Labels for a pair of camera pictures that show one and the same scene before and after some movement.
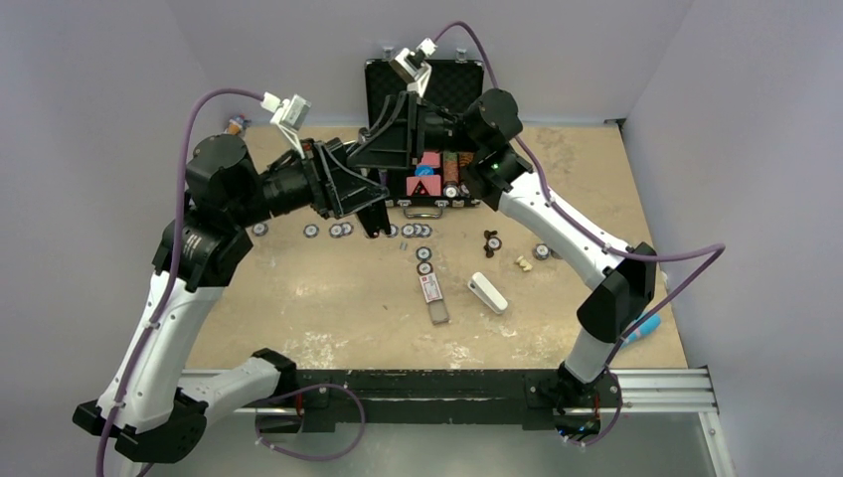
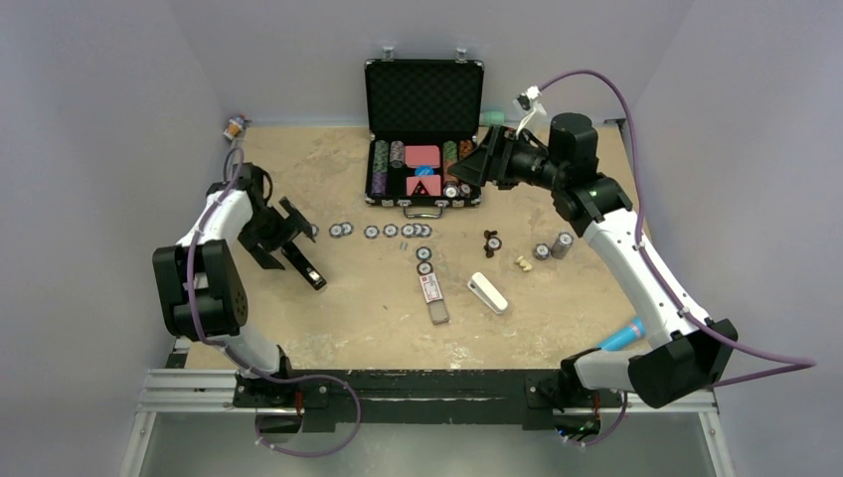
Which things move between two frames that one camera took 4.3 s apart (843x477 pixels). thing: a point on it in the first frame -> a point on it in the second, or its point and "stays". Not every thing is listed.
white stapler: [481, 285] stays
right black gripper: [388, 144] -> [492, 161]
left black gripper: [350, 190] -> [286, 232]
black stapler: [376, 219] -> [292, 253]
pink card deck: [430, 159] stays
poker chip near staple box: [424, 268] stays
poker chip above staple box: [423, 252] stays
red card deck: [431, 184] stays
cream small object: [526, 265] stays
